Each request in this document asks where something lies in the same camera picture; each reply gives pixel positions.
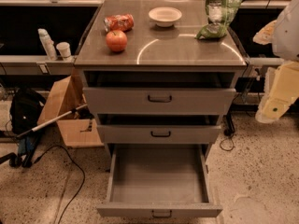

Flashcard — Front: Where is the grey drawer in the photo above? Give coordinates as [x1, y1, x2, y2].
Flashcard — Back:
[97, 125, 221, 144]
[83, 88, 235, 115]
[98, 144, 222, 218]

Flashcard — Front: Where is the black floor cable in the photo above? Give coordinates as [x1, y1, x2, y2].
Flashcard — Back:
[33, 145, 87, 224]

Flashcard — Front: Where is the grey metal pole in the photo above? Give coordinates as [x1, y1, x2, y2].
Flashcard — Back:
[16, 104, 88, 139]

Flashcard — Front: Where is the green chip bag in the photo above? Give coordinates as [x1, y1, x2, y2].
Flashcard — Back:
[195, 0, 243, 39]

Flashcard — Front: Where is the grey metal drawer cabinet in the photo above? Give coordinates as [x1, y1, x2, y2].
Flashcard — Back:
[73, 0, 248, 161]

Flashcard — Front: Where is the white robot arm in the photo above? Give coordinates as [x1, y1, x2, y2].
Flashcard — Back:
[253, 0, 299, 123]

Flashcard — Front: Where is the black coiled cable right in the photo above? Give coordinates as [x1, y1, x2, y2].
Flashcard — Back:
[219, 115, 236, 152]

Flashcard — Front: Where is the white bowl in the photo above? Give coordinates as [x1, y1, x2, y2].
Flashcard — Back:
[149, 7, 182, 27]

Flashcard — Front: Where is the white paper cup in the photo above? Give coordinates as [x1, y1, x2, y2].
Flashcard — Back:
[56, 42, 72, 61]

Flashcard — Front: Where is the crushed orange soda can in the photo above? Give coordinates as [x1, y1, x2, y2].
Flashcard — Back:
[104, 14, 134, 32]

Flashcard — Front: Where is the grey top drawer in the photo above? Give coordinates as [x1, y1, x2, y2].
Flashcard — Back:
[83, 88, 235, 115]

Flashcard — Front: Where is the brown cardboard box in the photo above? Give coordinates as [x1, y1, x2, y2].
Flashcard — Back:
[37, 69, 103, 147]

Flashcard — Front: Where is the white plastic bottle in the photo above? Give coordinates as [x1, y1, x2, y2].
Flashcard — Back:
[37, 28, 57, 61]

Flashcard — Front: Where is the grey bottom drawer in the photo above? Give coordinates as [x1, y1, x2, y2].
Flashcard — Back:
[98, 144, 222, 218]

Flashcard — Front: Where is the grey middle drawer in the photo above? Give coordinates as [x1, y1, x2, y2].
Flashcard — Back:
[97, 125, 221, 144]

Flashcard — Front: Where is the black backpack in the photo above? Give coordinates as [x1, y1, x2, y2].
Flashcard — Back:
[10, 88, 46, 134]

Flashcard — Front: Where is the red apple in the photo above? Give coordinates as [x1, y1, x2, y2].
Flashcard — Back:
[106, 30, 127, 52]

